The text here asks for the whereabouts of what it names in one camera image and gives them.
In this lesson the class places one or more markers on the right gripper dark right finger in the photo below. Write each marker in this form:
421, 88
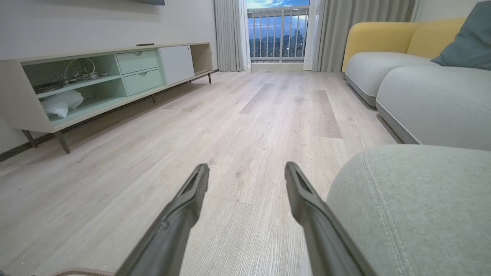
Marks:
318, 230

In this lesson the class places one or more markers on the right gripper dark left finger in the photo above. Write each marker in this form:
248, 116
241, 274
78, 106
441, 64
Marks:
172, 234

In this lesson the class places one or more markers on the grey sofa seat cushion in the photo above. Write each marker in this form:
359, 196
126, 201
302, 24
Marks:
441, 107
422, 214
379, 69

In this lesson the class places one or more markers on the yellow sofa backrest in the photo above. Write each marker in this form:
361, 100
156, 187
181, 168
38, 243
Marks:
383, 36

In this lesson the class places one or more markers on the white laundry basket, brown rim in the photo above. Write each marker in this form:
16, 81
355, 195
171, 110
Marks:
82, 272

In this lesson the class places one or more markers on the mint green cabinet drawer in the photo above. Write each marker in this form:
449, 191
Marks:
136, 62
144, 82

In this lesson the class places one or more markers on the white cabinet door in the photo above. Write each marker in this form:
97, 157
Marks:
177, 64

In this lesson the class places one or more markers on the white plastic bag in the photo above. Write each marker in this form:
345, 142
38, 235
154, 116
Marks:
61, 104

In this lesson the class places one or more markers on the black remote control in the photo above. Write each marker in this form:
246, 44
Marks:
145, 44

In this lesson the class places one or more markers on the white sheer curtain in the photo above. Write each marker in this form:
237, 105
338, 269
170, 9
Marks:
244, 34
313, 34

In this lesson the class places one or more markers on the white balcony railing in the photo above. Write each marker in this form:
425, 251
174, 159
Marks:
278, 34

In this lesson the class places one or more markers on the grey curtain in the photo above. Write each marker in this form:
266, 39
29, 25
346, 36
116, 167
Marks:
364, 23
226, 34

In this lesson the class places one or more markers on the beige and mint TV cabinet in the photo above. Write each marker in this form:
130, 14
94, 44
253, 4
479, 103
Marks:
15, 96

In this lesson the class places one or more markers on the blue-grey throw pillow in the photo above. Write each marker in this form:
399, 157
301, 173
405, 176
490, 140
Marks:
470, 42

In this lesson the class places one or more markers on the dark wall-mounted television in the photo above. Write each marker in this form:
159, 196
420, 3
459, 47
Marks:
151, 1

